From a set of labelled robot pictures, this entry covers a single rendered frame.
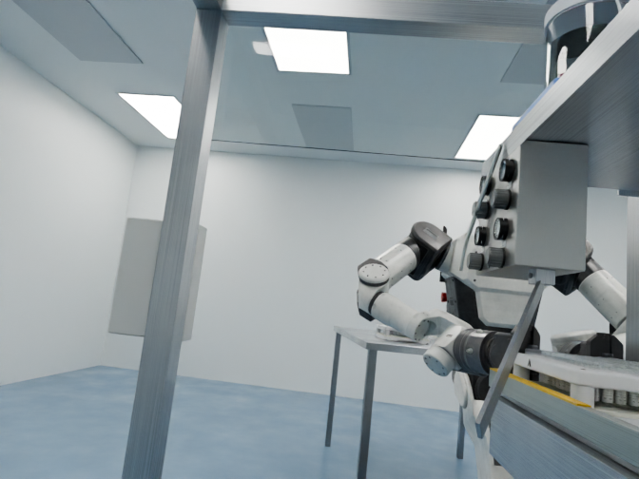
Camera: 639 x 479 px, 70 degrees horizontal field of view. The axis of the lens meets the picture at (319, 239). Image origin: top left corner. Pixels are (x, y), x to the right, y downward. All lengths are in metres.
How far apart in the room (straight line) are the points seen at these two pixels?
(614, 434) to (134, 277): 0.91
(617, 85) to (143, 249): 0.91
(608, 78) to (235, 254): 5.52
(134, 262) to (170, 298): 0.15
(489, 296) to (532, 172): 0.62
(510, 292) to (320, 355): 4.51
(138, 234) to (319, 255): 4.73
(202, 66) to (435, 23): 0.52
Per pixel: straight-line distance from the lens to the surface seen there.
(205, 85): 1.10
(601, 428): 0.59
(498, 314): 1.36
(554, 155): 0.82
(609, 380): 0.71
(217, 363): 6.00
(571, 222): 0.80
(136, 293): 1.10
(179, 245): 1.01
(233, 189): 6.13
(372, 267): 1.19
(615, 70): 0.64
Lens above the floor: 1.03
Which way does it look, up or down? 8 degrees up
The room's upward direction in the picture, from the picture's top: 6 degrees clockwise
